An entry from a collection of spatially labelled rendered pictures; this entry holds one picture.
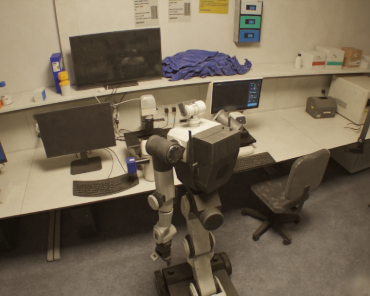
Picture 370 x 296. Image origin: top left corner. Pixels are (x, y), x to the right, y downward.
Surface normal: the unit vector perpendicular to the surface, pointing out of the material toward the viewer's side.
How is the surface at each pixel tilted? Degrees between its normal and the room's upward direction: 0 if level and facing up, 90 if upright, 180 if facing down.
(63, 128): 86
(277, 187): 0
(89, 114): 86
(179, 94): 90
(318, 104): 45
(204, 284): 40
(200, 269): 54
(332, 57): 90
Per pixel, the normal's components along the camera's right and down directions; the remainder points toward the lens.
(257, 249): 0.00, -0.84
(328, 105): 0.13, -0.22
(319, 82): 0.32, 0.51
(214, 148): 0.68, 0.28
